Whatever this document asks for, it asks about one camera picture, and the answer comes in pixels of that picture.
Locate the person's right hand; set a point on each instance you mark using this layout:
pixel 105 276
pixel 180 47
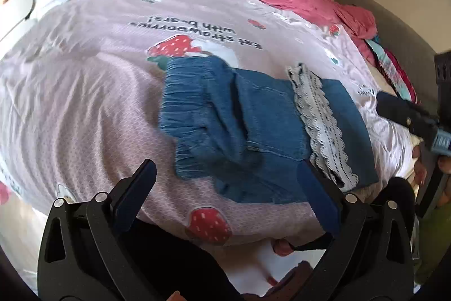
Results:
pixel 420 173

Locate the colourful floral pillow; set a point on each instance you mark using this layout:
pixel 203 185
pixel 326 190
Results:
pixel 395 76

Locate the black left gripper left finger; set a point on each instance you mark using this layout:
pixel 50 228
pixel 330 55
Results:
pixel 81 255

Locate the pink strawberry bear bedsheet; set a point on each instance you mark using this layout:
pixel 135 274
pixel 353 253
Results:
pixel 81 97

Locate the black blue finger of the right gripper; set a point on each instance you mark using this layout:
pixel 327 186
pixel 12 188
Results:
pixel 400 111

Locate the grey upholstered headboard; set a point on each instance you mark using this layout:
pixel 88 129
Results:
pixel 414 54

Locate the blue denim pants lace trim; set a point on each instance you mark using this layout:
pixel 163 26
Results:
pixel 249 132

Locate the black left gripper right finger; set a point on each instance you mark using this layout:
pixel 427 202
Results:
pixel 370 255

